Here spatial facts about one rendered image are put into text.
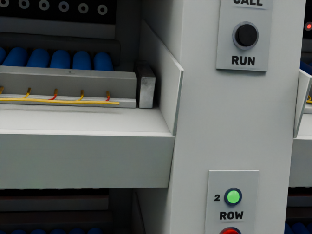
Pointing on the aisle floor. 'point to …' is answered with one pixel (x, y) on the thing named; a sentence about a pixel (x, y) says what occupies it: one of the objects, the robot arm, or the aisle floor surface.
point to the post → (225, 116)
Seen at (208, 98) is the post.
